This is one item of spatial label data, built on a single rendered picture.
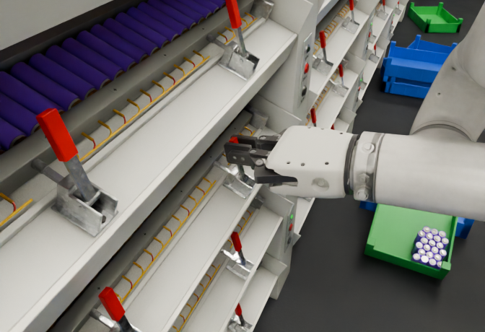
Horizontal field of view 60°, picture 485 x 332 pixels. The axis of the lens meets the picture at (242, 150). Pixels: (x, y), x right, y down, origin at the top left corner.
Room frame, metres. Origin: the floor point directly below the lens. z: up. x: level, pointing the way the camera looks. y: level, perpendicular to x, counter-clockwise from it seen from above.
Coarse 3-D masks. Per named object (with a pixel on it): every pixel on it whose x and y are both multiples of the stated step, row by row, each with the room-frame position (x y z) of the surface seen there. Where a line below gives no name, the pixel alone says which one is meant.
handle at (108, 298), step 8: (104, 296) 0.22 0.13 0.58; (112, 296) 0.23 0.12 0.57; (104, 304) 0.22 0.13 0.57; (112, 304) 0.22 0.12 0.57; (120, 304) 0.23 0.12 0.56; (112, 312) 0.22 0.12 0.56; (120, 312) 0.23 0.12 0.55; (120, 320) 0.22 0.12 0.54; (120, 328) 0.22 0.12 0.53; (128, 328) 0.22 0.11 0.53
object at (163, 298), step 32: (256, 96) 0.63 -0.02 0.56; (256, 128) 0.61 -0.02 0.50; (224, 160) 0.51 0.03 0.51; (224, 192) 0.45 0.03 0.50; (256, 192) 0.47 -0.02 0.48; (192, 224) 0.38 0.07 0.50; (224, 224) 0.40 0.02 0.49; (192, 256) 0.34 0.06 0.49; (128, 288) 0.28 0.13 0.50; (160, 288) 0.29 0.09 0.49; (192, 288) 0.30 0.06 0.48; (96, 320) 0.24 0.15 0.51; (128, 320) 0.25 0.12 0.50; (160, 320) 0.26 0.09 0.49
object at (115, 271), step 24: (240, 120) 0.58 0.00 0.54; (216, 144) 0.51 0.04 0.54; (192, 168) 0.46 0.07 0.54; (192, 192) 0.44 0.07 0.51; (168, 216) 0.37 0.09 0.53; (144, 240) 0.33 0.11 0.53; (168, 240) 0.35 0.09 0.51; (120, 264) 0.29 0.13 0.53; (96, 288) 0.26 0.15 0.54; (72, 312) 0.24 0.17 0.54
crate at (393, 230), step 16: (384, 208) 0.86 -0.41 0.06; (400, 208) 0.85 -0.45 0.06; (384, 224) 0.81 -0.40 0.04; (400, 224) 0.81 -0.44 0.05; (416, 224) 0.80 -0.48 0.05; (432, 224) 0.80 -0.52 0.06; (448, 224) 0.79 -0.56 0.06; (368, 240) 0.72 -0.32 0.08; (384, 240) 0.77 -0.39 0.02; (400, 240) 0.77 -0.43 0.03; (384, 256) 0.71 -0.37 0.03; (400, 256) 0.72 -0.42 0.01; (448, 256) 0.68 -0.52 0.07; (432, 272) 0.66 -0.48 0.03
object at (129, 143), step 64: (128, 0) 0.50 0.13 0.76; (192, 0) 0.55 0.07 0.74; (256, 0) 0.61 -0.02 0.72; (0, 64) 0.33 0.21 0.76; (64, 64) 0.36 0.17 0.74; (128, 64) 0.39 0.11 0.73; (192, 64) 0.45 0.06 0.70; (256, 64) 0.47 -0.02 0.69; (0, 128) 0.26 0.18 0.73; (64, 128) 0.23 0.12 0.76; (128, 128) 0.31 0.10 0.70; (192, 128) 0.34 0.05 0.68; (0, 192) 0.22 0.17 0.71; (64, 192) 0.22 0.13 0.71; (128, 192) 0.25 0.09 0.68; (0, 256) 0.18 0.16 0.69; (64, 256) 0.19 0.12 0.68; (0, 320) 0.14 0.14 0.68
